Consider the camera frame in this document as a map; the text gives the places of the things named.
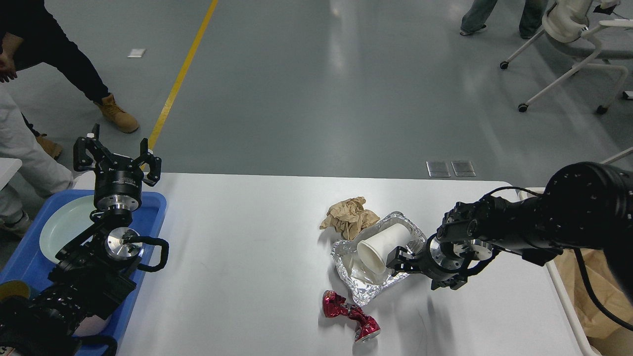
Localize person in black clothes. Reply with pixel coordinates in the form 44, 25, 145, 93
0, 0, 139, 134

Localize person in jeans background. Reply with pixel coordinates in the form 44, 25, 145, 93
459, 0, 549, 40

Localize crumpled brown paper ball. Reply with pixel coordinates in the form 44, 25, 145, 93
319, 196, 380, 241

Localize beige waste bin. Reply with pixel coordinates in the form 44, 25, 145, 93
518, 187, 633, 356

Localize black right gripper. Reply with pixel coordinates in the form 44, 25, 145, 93
386, 237, 495, 291

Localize green plate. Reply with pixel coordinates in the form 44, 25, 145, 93
39, 196, 95, 264

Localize pink mug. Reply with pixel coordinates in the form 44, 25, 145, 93
73, 315, 112, 337

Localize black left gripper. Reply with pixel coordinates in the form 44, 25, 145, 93
73, 124, 161, 211

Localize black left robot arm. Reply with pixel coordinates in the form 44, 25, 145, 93
1, 125, 169, 356

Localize floor socket plates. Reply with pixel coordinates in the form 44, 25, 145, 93
426, 160, 477, 178

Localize blue plastic tray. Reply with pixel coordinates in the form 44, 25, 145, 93
1, 190, 167, 353

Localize large brown paper sheet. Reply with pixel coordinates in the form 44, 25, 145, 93
556, 247, 633, 339

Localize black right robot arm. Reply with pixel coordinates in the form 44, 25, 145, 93
386, 162, 633, 329

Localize white office chair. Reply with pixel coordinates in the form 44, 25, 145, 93
499, 0, 633, 115

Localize aluminium foil tray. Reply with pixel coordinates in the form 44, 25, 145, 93
331, 211, 428, 307

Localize grey mug yellow inside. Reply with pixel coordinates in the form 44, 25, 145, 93
0, 280, 31, 302

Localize person in grey trousers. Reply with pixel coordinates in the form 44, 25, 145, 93
0, 89, 75, 237

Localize white paper cup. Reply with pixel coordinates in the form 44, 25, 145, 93
357, 223, 411, 273

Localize crushed red can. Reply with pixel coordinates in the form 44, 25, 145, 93
322, 289, 381, 343

